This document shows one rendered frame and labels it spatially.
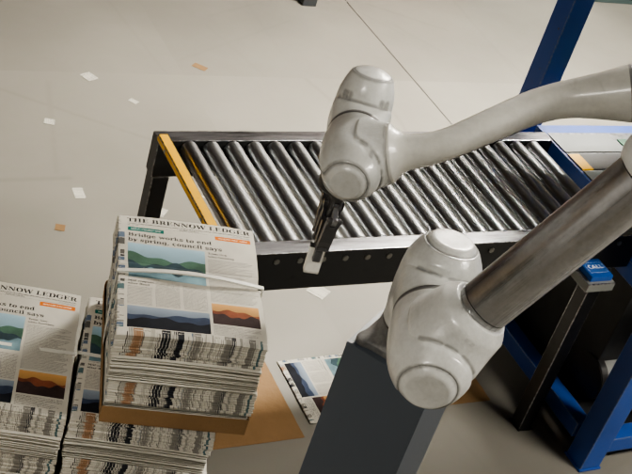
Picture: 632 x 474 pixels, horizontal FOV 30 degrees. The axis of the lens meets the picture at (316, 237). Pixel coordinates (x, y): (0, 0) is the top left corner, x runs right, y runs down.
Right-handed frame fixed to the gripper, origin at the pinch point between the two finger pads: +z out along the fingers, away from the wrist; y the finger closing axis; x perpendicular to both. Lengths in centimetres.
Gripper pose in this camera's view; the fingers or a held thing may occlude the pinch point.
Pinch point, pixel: (314, 257)
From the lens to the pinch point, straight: 228.8
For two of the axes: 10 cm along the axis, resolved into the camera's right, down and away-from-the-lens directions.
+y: 0.7, 5.9, -8.0
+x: 9.7, 1.6, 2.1
